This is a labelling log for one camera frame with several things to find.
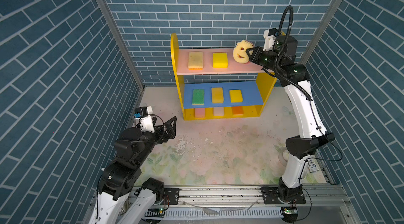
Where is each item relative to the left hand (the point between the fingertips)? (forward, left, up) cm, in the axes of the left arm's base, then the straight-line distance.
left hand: (168, 117), depth 62 cm
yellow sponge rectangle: (+29, -22, -19) cm, 41 cm away
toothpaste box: (-9, -72, -32) cm, 79 cm away
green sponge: (+28, -11, -19) cm, 35 cm away
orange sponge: (+26, -37, -31) cm, 55 cm away
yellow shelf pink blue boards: (+38, -20, -19) cm, 47 cm away
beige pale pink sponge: (+27, -24, -32) cm, 48 cm away
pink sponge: (+24, -12, -30) cm, 40 cm away
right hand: (+27, -32, +15) cm, 44 cm away
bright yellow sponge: (+28, -33, -18) cm, 47 cm away
